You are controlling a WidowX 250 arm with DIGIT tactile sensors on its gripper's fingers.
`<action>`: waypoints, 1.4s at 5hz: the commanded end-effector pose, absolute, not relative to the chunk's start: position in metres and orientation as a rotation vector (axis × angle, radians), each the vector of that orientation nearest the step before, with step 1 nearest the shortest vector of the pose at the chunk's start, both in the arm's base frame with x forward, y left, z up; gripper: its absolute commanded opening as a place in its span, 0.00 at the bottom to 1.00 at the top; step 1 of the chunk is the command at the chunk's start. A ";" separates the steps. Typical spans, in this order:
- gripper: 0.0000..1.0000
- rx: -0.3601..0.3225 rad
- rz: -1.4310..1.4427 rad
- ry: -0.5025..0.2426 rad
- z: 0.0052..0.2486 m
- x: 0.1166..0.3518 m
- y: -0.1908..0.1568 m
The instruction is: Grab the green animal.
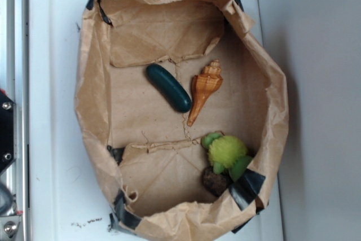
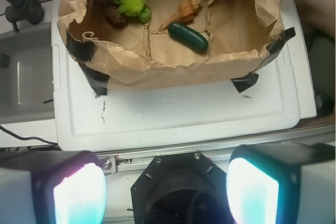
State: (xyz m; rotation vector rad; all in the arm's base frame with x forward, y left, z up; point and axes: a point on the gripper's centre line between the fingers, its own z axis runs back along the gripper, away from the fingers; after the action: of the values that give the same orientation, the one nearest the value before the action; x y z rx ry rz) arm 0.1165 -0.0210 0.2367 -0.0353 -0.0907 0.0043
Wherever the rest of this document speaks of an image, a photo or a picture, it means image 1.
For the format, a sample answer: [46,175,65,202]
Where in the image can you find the green plush turtle toy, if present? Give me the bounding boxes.
[201,132,253,182]

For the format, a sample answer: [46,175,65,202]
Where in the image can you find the dark green oblong toy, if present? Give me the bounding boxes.
[146,64,192,113]

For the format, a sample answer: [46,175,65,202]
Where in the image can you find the orange conch seashell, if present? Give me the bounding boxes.
[187,59,223,126]

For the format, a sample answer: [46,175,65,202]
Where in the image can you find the brown paper bag liner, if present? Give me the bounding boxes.
[75,0,289,240]

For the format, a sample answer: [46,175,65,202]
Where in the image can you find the dark brown rock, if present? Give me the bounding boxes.
[202,166,232,197]

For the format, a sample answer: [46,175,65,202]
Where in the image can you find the black metal bracket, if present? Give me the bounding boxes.
[0,89,16,174]

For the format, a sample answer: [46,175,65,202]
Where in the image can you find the aluminium frame rail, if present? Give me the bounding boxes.
[1,0,31,240]

